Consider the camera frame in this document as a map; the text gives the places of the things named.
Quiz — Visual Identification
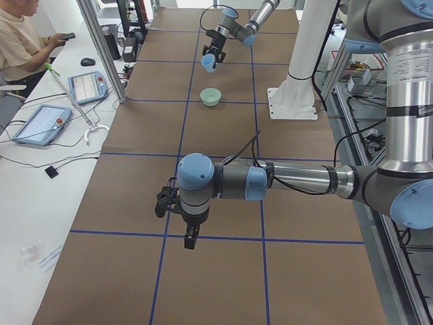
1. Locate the black computer mouse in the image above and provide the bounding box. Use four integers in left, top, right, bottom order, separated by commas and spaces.
80, 58, 95, 66

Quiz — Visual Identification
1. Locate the light green bowl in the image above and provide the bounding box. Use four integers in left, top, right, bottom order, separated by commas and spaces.
200, 87, 222, 107

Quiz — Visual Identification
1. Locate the teach pendant near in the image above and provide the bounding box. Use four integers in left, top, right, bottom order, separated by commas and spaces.
12, 104, 72, 146

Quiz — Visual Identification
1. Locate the aluminium frame post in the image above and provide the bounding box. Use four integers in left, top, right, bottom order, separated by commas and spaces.
76, 0, 126, 104

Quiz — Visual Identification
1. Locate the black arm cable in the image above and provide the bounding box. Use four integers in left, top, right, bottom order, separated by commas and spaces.
221, 130, 334, 196
198, 4, 226, 35

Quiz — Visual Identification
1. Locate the black smartphone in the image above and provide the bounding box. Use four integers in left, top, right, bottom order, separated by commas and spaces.
59, 32, 76, 41

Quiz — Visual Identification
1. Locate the seated person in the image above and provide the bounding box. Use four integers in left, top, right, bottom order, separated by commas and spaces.
1, 1, 66, 83

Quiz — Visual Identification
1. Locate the clear plastic bag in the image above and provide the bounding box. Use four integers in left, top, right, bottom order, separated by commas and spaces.
17, 239, 45, 272

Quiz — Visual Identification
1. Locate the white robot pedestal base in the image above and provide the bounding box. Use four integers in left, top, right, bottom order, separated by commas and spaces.
268, 0, 340, 121

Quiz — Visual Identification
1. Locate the light blue cup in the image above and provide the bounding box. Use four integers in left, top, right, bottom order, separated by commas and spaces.
200, 53, 217, 73

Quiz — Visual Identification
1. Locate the black box device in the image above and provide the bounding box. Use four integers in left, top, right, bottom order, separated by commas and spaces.
122, 32, 138, 63

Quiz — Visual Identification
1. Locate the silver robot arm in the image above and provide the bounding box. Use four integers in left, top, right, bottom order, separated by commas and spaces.
168, 1, 432, 249
200, 0, 280, 73

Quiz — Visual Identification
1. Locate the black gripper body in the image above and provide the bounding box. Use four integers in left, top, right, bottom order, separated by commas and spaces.
210, 33, 227, 53
181, 209, 208, 230

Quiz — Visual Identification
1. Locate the small black square pad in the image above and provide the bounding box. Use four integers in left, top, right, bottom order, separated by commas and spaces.
45, 166, 59, 179

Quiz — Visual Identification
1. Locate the green handled grabber stick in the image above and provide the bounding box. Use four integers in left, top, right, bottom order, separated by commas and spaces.
44, 63, 110, 146

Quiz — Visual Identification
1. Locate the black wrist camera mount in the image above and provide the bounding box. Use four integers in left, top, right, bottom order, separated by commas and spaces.
154, 177, 182, 218
206, 29, 221, 39

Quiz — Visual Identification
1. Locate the teach pendant far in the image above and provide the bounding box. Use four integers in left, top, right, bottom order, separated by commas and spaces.
68, 71, 108, 105

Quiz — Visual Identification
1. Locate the teach pendant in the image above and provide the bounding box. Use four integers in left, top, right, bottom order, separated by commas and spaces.
68, 71, 108, 105
12, 104, 72, 146

